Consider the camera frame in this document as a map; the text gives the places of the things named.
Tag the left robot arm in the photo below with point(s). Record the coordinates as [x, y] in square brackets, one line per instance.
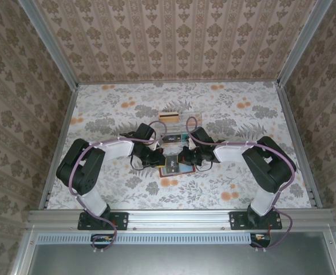
[116, 149]

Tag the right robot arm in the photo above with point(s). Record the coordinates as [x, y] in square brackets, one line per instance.
[230, 151]

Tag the teal card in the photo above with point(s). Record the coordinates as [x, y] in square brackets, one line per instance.
[185, 137]

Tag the tan card with dark stripe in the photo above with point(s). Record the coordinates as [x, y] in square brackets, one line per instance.
[169, 117]

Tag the aluminium front beam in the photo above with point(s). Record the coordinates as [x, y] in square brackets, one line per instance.
[179, 219]

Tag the small connector board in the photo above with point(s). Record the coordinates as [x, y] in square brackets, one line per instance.
[102, 239]
[260, 239]

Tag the grey metal sheet panel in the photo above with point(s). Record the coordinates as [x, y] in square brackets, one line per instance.
[170, 260]

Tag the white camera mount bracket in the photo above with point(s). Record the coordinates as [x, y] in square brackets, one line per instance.
[189, 144]
[157, 145]

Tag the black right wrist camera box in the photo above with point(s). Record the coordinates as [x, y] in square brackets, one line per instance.
[201, 135]

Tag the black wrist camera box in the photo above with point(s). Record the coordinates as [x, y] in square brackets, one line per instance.
[201, 135]
[145, 131]

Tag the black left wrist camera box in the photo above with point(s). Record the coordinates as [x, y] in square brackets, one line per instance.
[145, 131]

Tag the aluminium side rail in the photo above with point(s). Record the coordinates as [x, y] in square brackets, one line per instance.
[67, 114]
[294, 129]

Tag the aluminium corner post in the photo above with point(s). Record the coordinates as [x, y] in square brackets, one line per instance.
[302, 43]
[50, 43]

